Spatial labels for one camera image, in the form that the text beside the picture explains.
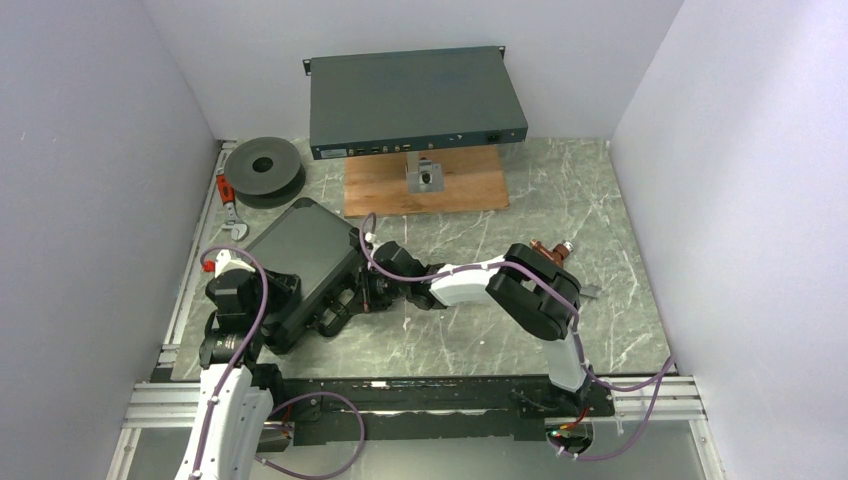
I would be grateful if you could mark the metal stand post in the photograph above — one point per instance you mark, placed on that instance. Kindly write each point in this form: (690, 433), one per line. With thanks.
(423, 175)

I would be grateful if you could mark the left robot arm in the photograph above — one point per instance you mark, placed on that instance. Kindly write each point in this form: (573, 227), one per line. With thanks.
(237, 392)

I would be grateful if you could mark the grey flat strip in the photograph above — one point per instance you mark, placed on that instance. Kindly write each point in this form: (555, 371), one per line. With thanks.
(591, 291)

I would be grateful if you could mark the black round speaker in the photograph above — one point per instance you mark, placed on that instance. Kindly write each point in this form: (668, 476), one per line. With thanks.
(265, 172)

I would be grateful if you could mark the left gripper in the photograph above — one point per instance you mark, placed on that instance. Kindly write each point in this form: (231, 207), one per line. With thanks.
(284, 287)

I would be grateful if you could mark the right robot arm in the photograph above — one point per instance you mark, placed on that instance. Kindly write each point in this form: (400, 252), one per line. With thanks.
(537, 294)

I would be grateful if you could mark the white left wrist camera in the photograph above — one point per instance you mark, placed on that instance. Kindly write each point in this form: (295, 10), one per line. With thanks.
(225, 264)

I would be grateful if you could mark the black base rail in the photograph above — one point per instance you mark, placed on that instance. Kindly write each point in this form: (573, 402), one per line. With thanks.
(518, 407)

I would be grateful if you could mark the dark teal rack device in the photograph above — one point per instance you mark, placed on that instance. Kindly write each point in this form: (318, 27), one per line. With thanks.
(391, 102)

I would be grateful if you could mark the red handled adjustable wrench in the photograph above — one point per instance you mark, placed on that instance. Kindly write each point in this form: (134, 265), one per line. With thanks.
(233, 224)

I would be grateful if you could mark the wooden base board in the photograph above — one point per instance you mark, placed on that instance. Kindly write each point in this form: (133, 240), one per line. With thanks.
(473, 176)

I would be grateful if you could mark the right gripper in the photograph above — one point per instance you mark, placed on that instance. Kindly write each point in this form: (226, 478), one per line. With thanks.
(367, 300)

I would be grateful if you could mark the black poker set case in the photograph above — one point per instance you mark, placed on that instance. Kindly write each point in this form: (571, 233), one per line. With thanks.
(323, 250)

